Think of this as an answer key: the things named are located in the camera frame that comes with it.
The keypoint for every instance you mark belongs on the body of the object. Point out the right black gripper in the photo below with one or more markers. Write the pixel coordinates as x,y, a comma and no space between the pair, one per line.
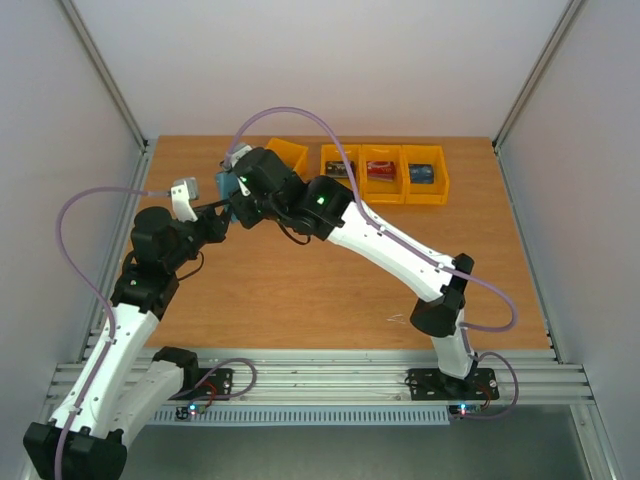
245,211

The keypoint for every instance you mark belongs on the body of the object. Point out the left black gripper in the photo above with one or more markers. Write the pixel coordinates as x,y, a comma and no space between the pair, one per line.
218,226

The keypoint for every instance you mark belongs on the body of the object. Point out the blue card holder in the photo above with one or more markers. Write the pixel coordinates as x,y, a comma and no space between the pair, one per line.
226,187

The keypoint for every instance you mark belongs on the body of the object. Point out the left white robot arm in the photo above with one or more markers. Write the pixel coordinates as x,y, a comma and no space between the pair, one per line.
88,436

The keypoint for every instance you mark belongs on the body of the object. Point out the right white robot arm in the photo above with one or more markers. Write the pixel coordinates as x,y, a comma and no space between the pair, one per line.
327,210

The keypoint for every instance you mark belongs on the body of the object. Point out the black credit card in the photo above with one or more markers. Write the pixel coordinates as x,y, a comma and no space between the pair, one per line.
338,169

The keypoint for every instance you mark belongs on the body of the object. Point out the yellow bin with black card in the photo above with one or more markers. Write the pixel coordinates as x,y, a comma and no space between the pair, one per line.
346,153

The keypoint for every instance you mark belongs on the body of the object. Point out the yellow bin with red card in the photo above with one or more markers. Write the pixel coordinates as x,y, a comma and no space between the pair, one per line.
381,192

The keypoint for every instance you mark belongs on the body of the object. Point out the red card in bin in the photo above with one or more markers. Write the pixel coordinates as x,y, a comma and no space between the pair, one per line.
381,170

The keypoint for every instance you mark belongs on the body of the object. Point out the blue credit card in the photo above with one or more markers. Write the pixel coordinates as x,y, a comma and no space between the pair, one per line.
421,173

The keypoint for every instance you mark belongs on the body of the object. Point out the yellow bin with blue card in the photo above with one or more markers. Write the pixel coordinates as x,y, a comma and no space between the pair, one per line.
435,194

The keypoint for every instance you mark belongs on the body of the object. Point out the single yellow bin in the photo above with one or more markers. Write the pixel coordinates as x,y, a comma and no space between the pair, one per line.
293,155

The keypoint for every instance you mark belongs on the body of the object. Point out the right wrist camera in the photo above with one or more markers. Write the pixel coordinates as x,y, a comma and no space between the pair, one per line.
231,157

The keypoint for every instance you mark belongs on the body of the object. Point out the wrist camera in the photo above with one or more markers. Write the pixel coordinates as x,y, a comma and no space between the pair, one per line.
182,193
231,157

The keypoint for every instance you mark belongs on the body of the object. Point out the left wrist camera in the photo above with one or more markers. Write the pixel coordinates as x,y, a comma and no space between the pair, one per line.
182,193

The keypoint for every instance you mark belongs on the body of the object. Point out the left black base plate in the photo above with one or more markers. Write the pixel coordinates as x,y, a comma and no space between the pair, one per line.
218,385

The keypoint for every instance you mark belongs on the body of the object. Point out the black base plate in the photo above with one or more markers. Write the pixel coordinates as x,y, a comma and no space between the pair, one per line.
218,385
430,384

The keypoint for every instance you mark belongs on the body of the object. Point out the left aluminium frame post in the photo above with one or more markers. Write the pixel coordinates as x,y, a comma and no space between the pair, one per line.
95,57

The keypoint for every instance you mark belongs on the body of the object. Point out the aluminium frame post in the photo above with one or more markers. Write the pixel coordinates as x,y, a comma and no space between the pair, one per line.
541,65
95,57

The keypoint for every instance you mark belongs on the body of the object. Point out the grey slotted cable duct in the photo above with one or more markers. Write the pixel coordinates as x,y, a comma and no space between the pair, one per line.
271,416

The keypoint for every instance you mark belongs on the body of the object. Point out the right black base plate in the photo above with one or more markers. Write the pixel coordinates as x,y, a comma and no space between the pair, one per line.
430,384

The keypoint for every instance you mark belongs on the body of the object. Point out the aluminium rail base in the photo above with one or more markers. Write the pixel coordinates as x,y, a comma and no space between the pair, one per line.
376,377

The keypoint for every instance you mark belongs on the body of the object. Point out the right aluminium frame post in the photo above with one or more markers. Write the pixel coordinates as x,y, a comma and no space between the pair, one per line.
541,65

